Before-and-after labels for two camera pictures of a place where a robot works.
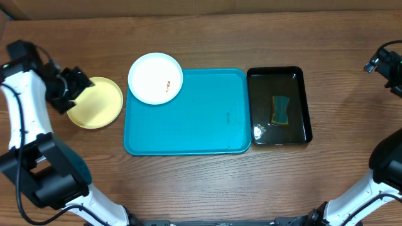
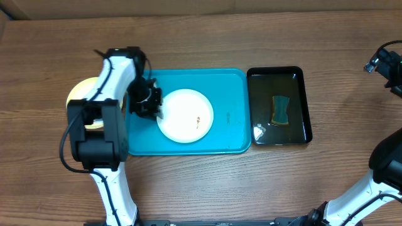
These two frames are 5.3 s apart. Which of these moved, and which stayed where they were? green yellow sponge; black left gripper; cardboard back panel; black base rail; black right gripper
Moved: black left gripper
Stayed: green yellow sponge; black base rail; black right gripper; cardboard back panel
